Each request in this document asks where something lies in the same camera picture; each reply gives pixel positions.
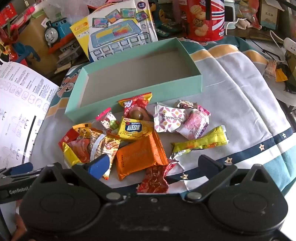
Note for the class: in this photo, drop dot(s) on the striped orange noodle snack packet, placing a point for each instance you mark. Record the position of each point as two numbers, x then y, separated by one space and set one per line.
104 146

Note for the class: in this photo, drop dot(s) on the pink white candy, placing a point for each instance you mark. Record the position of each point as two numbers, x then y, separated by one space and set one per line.
107 120

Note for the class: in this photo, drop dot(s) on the small white device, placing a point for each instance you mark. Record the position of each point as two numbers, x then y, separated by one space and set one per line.
230 11

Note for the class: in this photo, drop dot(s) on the small orange pink packet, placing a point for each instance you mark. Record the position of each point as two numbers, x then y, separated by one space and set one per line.
270 68

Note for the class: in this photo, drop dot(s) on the white power strip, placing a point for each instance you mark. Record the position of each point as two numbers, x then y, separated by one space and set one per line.
291 46

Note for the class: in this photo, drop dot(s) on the red box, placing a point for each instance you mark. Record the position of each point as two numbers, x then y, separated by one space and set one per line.
8 12

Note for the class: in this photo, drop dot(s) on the toy tablet box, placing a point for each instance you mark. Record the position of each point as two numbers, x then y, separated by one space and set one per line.
115 34

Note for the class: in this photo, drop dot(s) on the white instruction sheet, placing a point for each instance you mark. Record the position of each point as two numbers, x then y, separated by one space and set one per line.
20 104

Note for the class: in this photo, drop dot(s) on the small brown candy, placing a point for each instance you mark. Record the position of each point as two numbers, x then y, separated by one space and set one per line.
185 104

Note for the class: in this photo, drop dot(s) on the printed blanket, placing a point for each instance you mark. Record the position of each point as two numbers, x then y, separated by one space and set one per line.
242 104

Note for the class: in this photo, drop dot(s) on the brown cardboard box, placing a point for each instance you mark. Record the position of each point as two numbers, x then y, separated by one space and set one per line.
34 41

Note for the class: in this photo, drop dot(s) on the blue toy train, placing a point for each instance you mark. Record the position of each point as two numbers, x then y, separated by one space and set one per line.
55 30

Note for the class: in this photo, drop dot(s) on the white flower-patterned snack packet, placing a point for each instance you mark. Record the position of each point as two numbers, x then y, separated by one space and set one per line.
167 120

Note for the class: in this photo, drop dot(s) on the yellow wavy snack packet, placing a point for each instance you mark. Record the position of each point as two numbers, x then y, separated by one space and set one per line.
69 154

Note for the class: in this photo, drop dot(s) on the red cookie tin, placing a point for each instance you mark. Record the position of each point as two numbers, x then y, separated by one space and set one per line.
201 20

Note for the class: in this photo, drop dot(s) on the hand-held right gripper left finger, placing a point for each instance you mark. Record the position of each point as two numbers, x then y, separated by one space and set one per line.
99 165

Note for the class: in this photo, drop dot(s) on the pink white snack packet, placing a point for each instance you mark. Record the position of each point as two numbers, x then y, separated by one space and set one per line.
193 125

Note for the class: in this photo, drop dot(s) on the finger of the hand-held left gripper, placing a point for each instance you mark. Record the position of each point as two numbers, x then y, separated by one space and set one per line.
22 168

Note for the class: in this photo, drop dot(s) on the mint green cardboard box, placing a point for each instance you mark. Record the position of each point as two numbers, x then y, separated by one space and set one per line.
138 95

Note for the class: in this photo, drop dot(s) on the yellow snack packet blue label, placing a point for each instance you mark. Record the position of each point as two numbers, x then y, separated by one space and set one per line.
136 131

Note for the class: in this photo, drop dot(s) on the red candy packet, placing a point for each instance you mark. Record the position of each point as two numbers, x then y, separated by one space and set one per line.
136 103

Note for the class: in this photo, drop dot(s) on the red foil candy wrapper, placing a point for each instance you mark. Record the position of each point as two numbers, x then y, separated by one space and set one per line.
153 180

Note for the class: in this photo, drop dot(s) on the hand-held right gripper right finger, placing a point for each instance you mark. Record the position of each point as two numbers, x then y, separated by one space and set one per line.
205 162

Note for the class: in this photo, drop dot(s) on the stack of small boxes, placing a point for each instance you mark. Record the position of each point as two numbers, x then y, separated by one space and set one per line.
67 56

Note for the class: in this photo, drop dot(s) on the small yellow packet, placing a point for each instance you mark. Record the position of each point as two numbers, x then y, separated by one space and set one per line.
281 75

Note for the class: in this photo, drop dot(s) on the orange-red long snack packet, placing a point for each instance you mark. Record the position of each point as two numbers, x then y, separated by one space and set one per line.
77 148

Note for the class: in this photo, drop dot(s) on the yellow-green snack bar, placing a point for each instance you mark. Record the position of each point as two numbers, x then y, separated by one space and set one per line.
201 142

